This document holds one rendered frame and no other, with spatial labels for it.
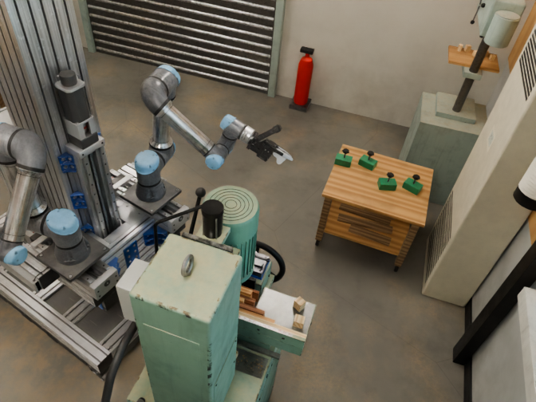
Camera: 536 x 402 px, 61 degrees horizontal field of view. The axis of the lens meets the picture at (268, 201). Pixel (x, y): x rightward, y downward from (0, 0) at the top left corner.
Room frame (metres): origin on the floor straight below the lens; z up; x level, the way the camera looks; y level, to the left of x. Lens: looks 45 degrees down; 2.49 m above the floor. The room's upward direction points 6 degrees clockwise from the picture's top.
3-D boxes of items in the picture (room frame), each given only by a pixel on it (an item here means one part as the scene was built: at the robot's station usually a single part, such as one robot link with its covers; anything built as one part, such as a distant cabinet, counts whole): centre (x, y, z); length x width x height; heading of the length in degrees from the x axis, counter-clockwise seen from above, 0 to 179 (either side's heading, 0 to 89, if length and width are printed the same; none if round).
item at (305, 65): (3.92, -0.21, 0.30); 0.19 x 0.18 x 0.60; 166
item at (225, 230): (0.83, 0.15, 1.53); 0.08 x 0.08 x 0.17; 75
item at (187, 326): (0.68, 0.18, 1.16); 0.22 x 0.22 x 0.72; 75
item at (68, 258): (1.23, 0.85, 0.87); 0.15 x 0.15 x 0.10
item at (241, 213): (0.96, 0.11, 1.35); 0.18 x 0.18 x 0.31
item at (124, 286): (0.69, 0.33, 1.40); 0.10 x 0.06 x 0.16; 165
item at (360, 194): (2.29, -0.72, 0.32); 0.66 x 0.57 x 0.64; 74
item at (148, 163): (1.67, 0.61, 0.98); 0.13 x 0.12 x 0.14; 167
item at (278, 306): (1.06, 0.06, 0.87); 0.61 x 0.30 x 0.06; 75
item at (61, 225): (1.23, 0.85, 0.98); 0.13 x 0.12 x 0.14; 76
